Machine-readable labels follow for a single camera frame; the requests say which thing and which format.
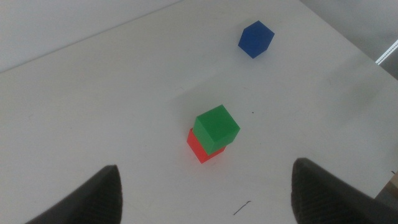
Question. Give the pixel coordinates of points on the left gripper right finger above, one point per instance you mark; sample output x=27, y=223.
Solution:
x=320, y=199

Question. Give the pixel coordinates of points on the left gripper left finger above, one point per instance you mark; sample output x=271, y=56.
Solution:
x=96, y=199

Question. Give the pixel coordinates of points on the red cube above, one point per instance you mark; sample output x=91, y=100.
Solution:
x=197, y=149

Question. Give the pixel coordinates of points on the green cube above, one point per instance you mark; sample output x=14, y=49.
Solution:
x=216, y=129

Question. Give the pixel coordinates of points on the blue cube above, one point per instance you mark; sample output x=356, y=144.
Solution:
x=256, y=39

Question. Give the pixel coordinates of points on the white ruler strip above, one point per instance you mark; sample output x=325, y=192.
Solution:
x=387, y=53

